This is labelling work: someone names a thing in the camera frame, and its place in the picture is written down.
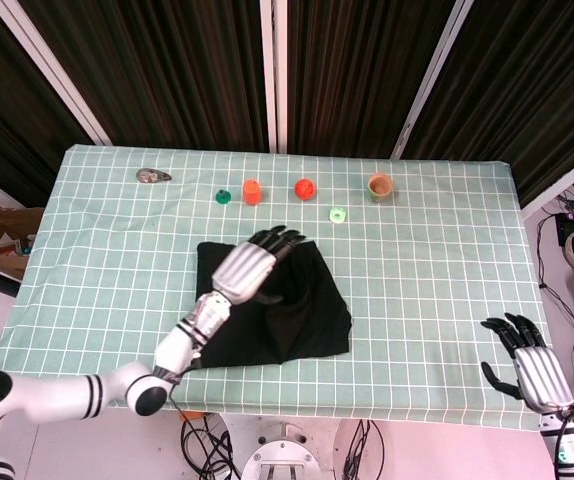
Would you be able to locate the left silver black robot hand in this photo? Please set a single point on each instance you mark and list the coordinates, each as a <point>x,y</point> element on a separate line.
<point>244,270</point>

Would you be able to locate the dark grey oval object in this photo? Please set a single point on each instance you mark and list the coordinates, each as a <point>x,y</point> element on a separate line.
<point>151,175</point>

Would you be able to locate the brown cup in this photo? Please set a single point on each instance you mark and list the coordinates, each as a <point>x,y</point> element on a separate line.
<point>380,187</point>

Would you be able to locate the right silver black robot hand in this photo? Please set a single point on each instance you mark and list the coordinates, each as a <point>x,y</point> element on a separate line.
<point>542,370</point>

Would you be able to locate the dark brown curtain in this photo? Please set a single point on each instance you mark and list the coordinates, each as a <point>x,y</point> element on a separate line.
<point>12,110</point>
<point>532,85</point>
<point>357,65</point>
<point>167,65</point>

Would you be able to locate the black cloth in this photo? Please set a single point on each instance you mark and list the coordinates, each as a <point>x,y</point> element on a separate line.
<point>307,310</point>

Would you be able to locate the green white checked tablecloth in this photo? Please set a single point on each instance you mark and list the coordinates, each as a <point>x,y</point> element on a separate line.
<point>417,300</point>

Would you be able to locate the red ball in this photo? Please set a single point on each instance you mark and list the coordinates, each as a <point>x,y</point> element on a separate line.
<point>305,190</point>

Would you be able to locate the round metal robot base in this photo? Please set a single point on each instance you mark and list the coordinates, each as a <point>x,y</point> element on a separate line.
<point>282,457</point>

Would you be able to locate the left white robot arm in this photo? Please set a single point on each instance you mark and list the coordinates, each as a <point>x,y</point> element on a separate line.
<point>57,395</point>

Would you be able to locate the orange cylindrical can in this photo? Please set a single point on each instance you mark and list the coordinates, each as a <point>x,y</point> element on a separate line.
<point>252,194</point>

